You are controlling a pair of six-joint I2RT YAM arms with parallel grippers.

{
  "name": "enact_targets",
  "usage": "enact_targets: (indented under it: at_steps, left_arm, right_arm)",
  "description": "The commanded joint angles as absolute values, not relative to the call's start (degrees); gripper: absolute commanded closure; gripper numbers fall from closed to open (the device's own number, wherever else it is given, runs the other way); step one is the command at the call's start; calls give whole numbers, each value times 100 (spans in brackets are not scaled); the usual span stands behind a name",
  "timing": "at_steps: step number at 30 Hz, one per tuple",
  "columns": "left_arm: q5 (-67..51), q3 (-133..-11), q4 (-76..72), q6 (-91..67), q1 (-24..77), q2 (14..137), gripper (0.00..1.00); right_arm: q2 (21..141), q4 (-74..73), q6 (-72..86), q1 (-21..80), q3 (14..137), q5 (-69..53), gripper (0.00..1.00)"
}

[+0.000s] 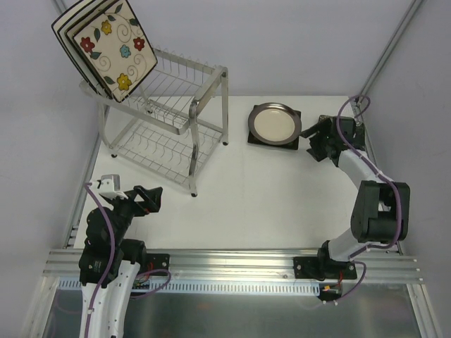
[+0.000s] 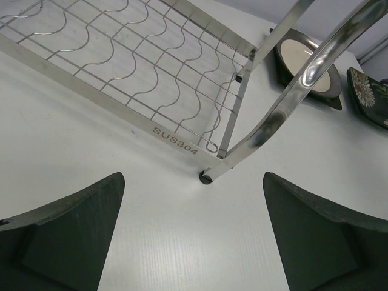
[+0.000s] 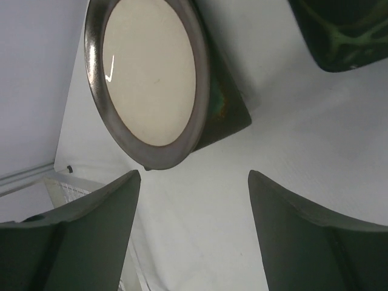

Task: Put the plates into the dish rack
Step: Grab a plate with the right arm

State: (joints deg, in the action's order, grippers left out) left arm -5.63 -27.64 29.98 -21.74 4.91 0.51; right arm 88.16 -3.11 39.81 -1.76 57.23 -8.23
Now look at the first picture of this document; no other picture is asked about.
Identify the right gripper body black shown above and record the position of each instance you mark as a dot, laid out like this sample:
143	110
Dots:
320	139

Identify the left aluminium frame post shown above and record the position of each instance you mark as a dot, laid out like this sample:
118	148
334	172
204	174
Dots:
60	6

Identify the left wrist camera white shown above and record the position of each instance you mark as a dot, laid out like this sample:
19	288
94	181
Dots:
109	187

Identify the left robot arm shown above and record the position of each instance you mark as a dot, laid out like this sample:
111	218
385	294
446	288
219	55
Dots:
110	263

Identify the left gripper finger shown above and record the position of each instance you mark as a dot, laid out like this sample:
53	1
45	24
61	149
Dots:
152	199
140	195

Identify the black dahlia square plate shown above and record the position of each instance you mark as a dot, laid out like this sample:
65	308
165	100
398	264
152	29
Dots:
350	132

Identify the steel two-tier dish rack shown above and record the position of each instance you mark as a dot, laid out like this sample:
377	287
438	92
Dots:
173	122

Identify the slotted cable duct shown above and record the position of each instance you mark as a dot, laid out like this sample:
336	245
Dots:
213	287

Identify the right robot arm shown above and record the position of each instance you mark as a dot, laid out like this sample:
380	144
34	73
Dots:
380	215

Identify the round cream plate brown rim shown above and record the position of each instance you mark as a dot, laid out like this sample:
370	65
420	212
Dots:
274	123

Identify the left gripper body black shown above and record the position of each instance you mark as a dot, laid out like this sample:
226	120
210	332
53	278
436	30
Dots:
133	201

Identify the aluminium frame post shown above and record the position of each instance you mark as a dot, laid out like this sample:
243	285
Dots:
405	21
60	6

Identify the cream floral square plate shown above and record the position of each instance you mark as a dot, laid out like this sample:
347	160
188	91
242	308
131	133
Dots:
119	49
84	14

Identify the aluminium mounting rail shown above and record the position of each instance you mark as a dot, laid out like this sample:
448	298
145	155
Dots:
277	265

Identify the white square plate black rim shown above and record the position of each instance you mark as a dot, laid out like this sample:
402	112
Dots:
54	28

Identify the right aluminium frame post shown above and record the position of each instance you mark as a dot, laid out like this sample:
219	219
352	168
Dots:
405	21

